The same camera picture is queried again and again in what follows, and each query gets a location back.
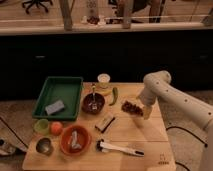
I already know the dark red grape bunch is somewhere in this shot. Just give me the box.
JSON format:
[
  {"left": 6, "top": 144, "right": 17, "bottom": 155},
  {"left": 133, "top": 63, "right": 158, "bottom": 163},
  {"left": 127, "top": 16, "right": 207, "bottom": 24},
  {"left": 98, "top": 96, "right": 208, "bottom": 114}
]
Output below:
[{"left": 121, "top": 101, "right": 143, "bottom": 116}]

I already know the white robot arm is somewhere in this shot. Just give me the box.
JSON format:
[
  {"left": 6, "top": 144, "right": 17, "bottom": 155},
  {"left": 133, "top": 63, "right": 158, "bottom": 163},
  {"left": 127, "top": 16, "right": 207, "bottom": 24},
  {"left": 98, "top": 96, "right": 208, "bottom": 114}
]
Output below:
[{"left": 139, "top": 70, "right": 213, "bottom": 171}]

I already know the green chili pepper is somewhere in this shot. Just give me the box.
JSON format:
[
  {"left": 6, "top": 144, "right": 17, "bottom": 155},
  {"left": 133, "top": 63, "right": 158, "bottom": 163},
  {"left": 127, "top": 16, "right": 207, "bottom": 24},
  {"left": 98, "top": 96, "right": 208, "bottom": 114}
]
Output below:
[{"left": 109, "top": 87, "right": 118, "bottom": 106}]

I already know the metal fork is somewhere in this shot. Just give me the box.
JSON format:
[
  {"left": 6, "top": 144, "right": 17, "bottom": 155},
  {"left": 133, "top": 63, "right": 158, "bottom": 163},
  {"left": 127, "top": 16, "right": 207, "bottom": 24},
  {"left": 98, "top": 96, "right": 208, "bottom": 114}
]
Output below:
[{"left": 92, "top": 84, "right": 97, "bottom": 110}]

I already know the white cup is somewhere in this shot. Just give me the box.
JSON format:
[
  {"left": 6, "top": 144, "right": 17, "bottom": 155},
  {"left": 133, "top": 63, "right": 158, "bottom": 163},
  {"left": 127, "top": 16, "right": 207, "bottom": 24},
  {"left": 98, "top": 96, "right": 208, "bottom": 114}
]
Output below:
[{"left": 97, "top": 73, "right": 110, "bottom": 88}]

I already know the dark brown bowl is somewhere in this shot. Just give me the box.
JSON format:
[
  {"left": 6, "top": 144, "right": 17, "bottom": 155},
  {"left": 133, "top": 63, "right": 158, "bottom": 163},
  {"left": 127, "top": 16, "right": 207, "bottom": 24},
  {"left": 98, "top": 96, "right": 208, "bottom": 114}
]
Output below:
[{"left": 82, "top": 93, "right": 105, "bottom": 114}]

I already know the white and black brush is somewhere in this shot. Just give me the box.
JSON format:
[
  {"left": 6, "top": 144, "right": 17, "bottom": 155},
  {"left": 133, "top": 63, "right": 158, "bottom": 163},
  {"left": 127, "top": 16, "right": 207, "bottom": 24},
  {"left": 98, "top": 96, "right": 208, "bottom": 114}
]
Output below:
[{"left": 96, "top": 140, "right": 144, "bottom": 157}]

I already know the orange bowl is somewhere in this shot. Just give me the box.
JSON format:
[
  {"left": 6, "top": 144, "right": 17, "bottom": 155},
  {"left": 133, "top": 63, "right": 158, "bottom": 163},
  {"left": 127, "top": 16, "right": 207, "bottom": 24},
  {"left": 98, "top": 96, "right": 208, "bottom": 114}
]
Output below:
[{"left": 60, "top": 125, "right": 91, "bottom": 156}]

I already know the clear plastic wrapper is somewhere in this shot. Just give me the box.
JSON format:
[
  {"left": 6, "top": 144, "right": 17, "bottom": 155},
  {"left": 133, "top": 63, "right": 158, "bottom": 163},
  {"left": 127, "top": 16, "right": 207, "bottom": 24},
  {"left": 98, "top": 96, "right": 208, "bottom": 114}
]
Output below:
[{"left": 70, "top": 131, "right": 82, "bottom": 149}]

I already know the green plastic tray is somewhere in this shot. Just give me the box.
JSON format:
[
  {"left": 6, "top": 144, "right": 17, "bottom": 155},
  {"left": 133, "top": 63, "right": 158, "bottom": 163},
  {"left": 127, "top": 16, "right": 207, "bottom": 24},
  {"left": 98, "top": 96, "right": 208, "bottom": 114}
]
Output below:
[{"left": 32, "top": 76, "right": 83, "bottom": 121}]

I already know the orange fruit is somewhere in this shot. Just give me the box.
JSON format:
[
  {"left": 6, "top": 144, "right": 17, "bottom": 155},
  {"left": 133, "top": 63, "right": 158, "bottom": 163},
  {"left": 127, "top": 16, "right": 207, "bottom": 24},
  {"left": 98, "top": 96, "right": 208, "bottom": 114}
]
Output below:
[{"left": 50, "top": 122, "right": 63, "bottom": 136}]

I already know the grey sponge block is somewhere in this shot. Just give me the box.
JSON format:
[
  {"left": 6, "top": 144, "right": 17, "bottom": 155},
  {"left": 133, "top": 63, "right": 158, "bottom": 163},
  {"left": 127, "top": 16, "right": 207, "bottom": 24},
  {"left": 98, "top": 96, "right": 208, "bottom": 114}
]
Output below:
[{"left": 45, "top": 100, "right": 65, "bottom": 115}]

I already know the green cup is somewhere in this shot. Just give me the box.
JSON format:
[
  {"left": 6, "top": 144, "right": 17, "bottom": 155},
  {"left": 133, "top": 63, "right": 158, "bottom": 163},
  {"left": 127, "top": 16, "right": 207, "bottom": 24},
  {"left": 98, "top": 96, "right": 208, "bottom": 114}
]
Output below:
[{"left": 34, "top": 119, "right": 49, "bottom": 135}]

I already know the metal cup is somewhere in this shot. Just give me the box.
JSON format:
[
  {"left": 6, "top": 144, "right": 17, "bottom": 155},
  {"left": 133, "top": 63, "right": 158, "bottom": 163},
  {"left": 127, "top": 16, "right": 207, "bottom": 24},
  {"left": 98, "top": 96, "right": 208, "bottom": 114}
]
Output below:
[{"left": 36, "top": 138, "right": 53, "bottom": 155}]

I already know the black office chair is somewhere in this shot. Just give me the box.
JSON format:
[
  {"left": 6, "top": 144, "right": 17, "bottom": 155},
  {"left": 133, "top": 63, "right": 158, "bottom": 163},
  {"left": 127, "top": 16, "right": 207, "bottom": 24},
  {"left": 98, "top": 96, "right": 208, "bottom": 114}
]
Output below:
[{"left": 22, "top": 0, "right": 53, "bottom": 14}]

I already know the black cable right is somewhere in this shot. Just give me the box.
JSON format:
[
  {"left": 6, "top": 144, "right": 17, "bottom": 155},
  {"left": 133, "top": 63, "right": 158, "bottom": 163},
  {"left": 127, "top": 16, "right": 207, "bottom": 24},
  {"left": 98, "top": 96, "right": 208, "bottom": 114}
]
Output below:
[{"left": 165, "top": 125, "right": 209, "bottom": 171}]

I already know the black cable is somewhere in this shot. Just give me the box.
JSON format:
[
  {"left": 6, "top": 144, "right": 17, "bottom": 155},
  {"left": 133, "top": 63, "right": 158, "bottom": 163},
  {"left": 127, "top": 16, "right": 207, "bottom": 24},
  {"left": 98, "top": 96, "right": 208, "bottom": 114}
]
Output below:
[
  {"left": 165, "top": 125, "right": 209, "bottom": 171},
  {"left": 0, "top": 116, "right": 30, "bottom": 149}
]

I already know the wooden post right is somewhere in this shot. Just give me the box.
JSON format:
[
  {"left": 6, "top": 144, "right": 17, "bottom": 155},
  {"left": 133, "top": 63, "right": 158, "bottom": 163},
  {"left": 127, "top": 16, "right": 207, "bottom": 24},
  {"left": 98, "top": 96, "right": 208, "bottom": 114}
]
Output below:
[{"left": 122, "top": 0, "right": 134, "bottom": 29}]

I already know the wooden post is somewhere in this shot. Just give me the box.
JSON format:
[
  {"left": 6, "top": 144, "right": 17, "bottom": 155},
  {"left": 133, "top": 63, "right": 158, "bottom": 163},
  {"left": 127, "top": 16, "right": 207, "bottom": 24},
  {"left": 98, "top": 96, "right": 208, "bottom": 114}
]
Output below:
[
  {"left": 122, "top": 0, "right": 134, "bottom": 29},
  {"left": 59, "top": 0, "right": 72, "bottom": 31}
]

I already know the wooden post left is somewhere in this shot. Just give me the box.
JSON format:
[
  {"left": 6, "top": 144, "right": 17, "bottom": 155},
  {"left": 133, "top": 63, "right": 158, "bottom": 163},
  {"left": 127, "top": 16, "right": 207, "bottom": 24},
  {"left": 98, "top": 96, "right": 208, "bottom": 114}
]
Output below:
[{"left": 59, "top": 0, "right": 72, "bottom": 31}]

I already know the black cable left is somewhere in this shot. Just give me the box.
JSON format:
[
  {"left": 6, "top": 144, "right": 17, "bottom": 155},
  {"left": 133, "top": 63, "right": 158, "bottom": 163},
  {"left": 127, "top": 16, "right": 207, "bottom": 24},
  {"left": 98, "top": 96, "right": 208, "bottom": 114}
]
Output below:
[{"left": 0, "top": 116, "right": 30, "bottom": 149}]

